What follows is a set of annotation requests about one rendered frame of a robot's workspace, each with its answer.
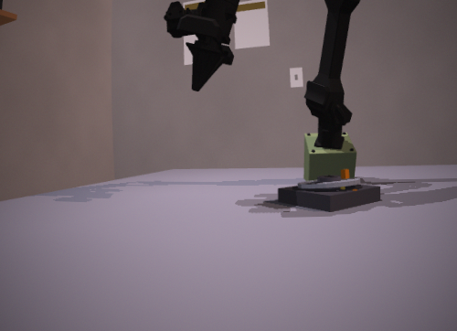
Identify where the grey round boss with black arrow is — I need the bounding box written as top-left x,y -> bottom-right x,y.
317,176 -> 341,189

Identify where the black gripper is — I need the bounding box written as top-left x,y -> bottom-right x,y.
176,0 -> 237,91

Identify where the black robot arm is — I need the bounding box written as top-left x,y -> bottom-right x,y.
164,0 -> 360,150

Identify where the white round flange plate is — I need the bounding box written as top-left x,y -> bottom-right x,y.
298,169 -> 360,188

